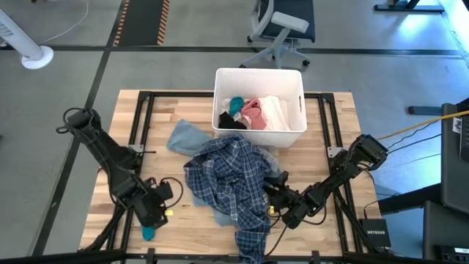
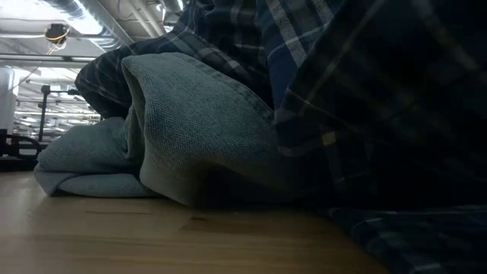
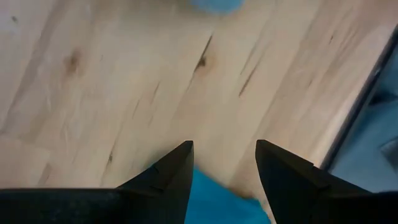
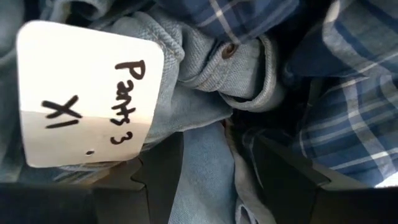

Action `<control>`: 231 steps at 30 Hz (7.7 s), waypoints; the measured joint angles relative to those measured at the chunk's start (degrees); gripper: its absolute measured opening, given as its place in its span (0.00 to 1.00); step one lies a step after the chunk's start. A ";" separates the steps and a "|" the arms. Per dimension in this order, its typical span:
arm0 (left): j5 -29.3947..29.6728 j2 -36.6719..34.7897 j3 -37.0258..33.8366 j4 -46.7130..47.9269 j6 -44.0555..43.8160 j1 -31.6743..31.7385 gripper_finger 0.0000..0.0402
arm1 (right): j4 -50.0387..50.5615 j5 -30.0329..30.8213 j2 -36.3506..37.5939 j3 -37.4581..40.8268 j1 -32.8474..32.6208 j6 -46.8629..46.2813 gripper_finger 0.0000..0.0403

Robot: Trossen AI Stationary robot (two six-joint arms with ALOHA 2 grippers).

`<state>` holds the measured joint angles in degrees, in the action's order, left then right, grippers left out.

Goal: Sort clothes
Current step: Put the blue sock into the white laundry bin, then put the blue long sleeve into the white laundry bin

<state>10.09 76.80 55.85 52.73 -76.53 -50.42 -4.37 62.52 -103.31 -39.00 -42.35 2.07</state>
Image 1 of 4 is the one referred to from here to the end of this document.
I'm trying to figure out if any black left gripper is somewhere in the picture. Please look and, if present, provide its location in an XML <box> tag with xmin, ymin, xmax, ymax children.
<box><xmin>133</xmin><ymin>179</ymin><xmax>174</xmax><ymax>230</ymax></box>

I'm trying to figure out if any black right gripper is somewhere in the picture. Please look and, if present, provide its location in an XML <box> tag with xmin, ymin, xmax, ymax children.
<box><xmin>264</xmin><ymin>171</ymin><xmax>312</xmax><ymax>230</ymax></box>

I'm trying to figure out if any teal garment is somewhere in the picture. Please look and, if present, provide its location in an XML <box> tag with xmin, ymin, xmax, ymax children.
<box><xmin>141</xmin><ymin>225</ymin><xmax>157</xmax><ymax>242</ymax></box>
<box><xmin>229</xmin><ymin>96</ymin><xmax>245</xmax><ymax>117</ymax></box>

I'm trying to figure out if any blue plaid shirt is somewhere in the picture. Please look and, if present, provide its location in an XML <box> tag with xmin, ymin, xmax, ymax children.
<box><xmin>182</xmin><ymin>132</ymin><xmax>281</xmax><ymax>264</ymax></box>

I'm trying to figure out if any pink garment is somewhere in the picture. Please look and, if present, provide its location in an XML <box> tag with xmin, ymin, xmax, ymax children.
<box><xmin>240</xmin><ymin>97</ymin><xmax>268</xmax><ymax>131</ymax></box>

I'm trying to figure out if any cream white garment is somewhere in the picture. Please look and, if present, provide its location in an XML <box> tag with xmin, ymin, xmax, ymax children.
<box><xmin>260</xmin><ymin>94</ymin><xmax>292</xmax><ymax>132</ymax></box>

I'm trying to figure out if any black garment with white label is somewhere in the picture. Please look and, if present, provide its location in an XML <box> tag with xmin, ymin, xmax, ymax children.
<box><xmin>218</xmin><ymin>111</ymin><xmax>248</xmax><ymax>130</ymax></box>

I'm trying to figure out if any light blue denim garment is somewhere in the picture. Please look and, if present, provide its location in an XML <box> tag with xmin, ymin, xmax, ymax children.
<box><xmin>166</xmin><ymin>119</ymin><xmax>281</xmax><ymax>227</ymax></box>

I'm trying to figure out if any white plastic bin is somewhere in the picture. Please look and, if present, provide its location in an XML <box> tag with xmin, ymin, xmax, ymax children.
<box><xmin>211</xmin><ymin>67</ymin><xmax>308</xmax><ymax>149</ymax></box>

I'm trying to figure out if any black desk leg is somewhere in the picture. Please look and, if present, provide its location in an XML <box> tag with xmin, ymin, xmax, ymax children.
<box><xmin>377</xmin><ymin>183</ymin><xmax>443</xmax><ymax>216</ymax></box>

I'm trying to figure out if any dark grey box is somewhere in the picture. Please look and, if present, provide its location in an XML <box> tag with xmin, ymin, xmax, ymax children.
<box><xmin>422</xmin><ymin>200</ymin><xmax>469</xmax><ymax>262</ymax></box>

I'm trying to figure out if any grey desk foot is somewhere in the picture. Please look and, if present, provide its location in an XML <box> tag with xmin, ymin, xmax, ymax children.
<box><xmin>407</xmin><ymin>105</ymin><xmax>444</xmax><ymax>117</ymax></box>

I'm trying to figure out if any grey office chair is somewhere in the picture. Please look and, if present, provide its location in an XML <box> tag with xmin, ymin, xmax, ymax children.
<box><xmin>240</xmin><ymin>0</ymin><xmax>316</xmax><ymax>70</ymax></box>

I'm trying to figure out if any dark grey computer tower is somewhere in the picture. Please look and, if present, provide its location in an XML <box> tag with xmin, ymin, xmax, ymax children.
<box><xmin>440</xmin><ymin>98</ymin><xmax>469</xmax><ymax>216</ymax></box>

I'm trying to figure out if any black device with ports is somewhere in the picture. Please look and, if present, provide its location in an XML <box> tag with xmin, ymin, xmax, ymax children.
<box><xmin>435</xmin><ymin>245</ymin><xmax>469</xmax><ymax>263</ymax></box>

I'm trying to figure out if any black hazard striped floor mat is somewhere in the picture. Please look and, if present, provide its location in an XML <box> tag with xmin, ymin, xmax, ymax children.
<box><xmin>112</xmin><ymin>0</ymin><xmax>171</xmax><ymax>47</ymax></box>

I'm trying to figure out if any white tower fan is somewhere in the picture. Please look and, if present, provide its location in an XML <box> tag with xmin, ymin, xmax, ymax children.
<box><xmin>0</xmin><ymin>7</ymin><xmax>55</xmax><ymax>70</ymax></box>

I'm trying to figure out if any black desk foot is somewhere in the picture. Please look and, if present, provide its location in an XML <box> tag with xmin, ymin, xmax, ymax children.
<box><xmin>373</xmin><ymin>0</ymin><xmax>445</xmax><ymax>12</ymax></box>

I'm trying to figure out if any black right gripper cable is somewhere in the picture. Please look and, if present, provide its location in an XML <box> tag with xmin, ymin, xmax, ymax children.
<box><xmin>265</xmin><ymin>205</ymin><xmax>328</xmax><ymax>256</ymax></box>

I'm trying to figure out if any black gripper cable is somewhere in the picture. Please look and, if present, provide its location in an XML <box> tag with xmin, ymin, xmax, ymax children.
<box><xmin>265</xmin><ymin>205</ymin><xmax>328</xmax><ymax>256</ymax></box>
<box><xmin>160</xmin><ymin>177</ymin><xmax>184</xmax><ymax>208</ymax></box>

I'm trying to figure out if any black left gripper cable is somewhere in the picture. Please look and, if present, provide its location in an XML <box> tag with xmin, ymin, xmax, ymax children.
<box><xmin>160</xmin><ymin>177</ymin><xmax>184</xmax><ymax>208</ymax></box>

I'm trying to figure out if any black Netgear network switch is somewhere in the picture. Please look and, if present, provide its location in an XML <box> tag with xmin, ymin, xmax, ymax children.
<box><xmin>358</xmin><ymin>219</ymin><xmax>392</xmax><ymax>249</ymax></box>

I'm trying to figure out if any black metal table frame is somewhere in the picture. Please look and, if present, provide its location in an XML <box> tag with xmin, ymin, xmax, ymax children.
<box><xmin>78</xmin><ymin>90</ymin><xmax>389</xmax><ymax>264</ymax></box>

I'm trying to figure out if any black floor cable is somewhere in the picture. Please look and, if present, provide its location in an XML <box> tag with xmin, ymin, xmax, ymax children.
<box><xmin>388</xmin><ymin>120</ymin><xmax>443</xmax><ymax>147</ymax></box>
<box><xmin>384</xmin><ymin>133</ymin><xmax>443</xmax><ymax>160</ymax></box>

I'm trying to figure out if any yellow cable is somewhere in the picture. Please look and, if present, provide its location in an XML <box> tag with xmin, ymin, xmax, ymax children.
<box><xmin>377</xmin><ymin>109</ymin><xmax>469</xmax><ymax>141</ymax></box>

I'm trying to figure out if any white floor cable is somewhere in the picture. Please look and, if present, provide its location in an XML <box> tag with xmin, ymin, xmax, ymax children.
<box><xmin>38</xmin><ymin>0</ymin><xmax>90</xmax><ymax>45</ymax></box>

